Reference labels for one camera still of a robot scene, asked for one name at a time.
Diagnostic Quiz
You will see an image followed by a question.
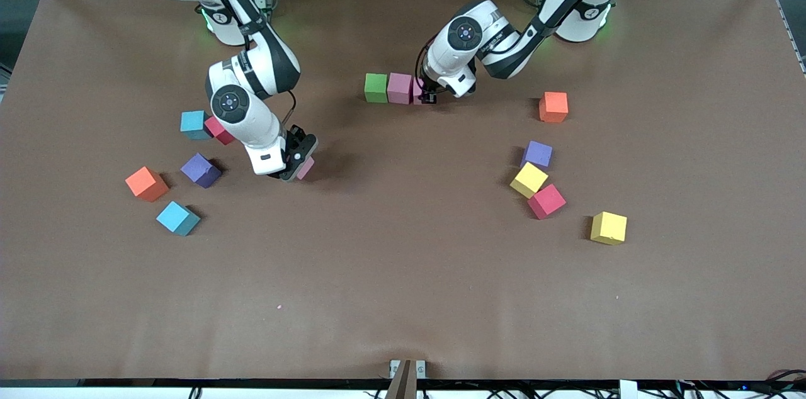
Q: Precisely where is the green foam cube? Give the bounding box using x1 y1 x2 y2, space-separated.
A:
364 73 389 104

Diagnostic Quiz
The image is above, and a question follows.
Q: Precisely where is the cyan foam cube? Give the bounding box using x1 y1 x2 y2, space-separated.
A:
156 200 202 237
181 111 210 140

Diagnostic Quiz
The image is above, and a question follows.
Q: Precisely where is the yellow foam cube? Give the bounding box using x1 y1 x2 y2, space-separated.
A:
590 211 628 245
509 162 549 199

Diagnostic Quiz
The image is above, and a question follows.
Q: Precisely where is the red foam cube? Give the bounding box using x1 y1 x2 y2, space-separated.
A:
527 184 567 220
205 116 235 145

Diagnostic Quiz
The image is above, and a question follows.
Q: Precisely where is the purple foam cube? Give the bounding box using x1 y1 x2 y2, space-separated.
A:
180 152 223 189
521 140 553 170

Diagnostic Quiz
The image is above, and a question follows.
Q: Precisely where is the orange foam cube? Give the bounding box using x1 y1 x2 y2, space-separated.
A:
538 91 569 123
125 166 169 203

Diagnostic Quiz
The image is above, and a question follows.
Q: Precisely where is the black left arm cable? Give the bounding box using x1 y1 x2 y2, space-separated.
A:
414 39 435 88

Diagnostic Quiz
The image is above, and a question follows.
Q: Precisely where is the metal bracket plate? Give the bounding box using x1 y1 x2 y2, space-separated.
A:
389 359 426 379

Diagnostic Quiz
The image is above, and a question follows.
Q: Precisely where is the grey camera pole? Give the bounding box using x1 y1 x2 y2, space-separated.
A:
384 359 419 399

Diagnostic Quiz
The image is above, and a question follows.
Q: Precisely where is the white table frame rail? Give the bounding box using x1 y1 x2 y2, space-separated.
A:
0 379 806 399

